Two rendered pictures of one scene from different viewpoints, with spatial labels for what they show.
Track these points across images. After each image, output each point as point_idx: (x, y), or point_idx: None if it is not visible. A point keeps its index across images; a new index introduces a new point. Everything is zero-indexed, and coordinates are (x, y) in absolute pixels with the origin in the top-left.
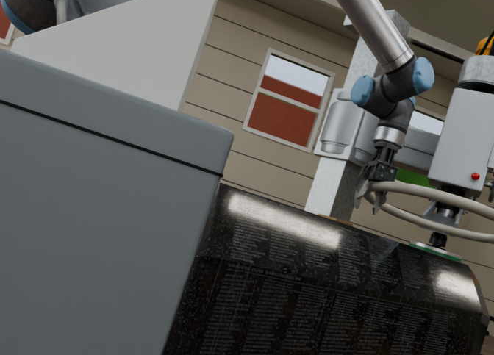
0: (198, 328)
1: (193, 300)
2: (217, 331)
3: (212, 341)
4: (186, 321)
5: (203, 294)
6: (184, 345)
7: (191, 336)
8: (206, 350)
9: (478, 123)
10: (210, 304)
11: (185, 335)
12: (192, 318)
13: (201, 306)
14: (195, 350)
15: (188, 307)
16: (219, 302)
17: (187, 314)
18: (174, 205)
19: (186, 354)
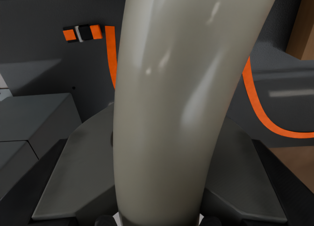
0: None
1: None
2: None
3: None
4: None
5: None
6: None
7: None
8: None
9: None
10: None
11: None
12: None
13: None
14: None
15: (4, 0)
16: None
17: None
18: None
19: None
